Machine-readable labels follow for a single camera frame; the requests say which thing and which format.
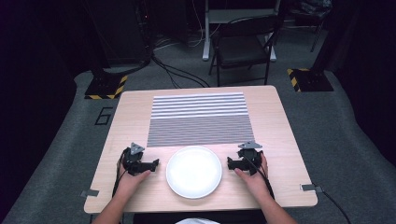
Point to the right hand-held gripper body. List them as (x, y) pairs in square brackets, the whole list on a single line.
[(250, 158)]

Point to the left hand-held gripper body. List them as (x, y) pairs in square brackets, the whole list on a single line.
[(134, 161)]

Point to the white round plate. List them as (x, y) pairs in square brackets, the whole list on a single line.
[(194, 172)]

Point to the person's left hand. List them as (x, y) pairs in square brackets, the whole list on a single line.
[(130, 185)]

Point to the person's right hand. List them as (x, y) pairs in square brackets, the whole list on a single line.
[(258, 185)]

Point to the grey striped placemat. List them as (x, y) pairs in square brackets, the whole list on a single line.
[(199, 124)]

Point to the grey tape piece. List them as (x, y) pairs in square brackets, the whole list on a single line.
[(309, 187), (90, 193)]

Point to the striped-edge black stand base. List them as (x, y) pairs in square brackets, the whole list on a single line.
[(104, 88), (311, 80)]

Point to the black folding chair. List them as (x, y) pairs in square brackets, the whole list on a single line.
[(239, 46)]

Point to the black equipment cabinet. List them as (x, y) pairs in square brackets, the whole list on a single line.
[(124, 31)]

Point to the dark chair with clutter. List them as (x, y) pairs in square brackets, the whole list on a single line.
[(313, 14)]

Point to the white desk frame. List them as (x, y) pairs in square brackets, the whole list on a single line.
[(230, 15)]

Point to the black stand post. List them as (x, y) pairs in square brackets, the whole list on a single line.
[(333, 34)]

